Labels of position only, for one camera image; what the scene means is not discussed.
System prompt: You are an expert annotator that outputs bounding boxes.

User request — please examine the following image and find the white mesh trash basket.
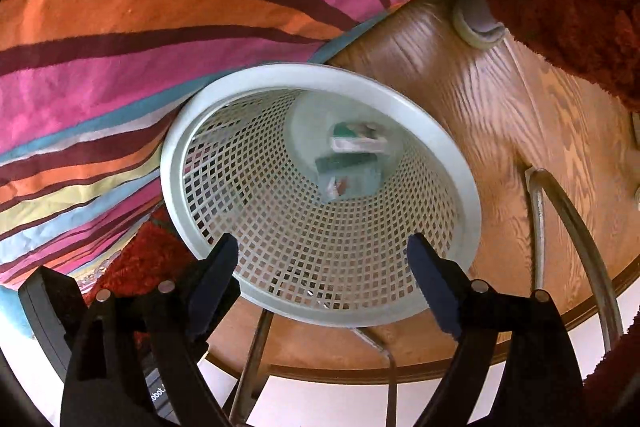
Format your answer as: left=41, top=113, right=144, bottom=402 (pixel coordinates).
left=160, top=64, right=480, bottom=329

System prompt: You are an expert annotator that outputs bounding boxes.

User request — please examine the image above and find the striped colourful bed sheet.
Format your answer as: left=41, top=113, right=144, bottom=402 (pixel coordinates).
left=1, top=0, right=409, bottom=303

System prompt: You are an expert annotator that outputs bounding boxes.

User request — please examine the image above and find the grey slipper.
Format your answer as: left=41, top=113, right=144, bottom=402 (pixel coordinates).
left=451, top=0, right=506, bottom=50

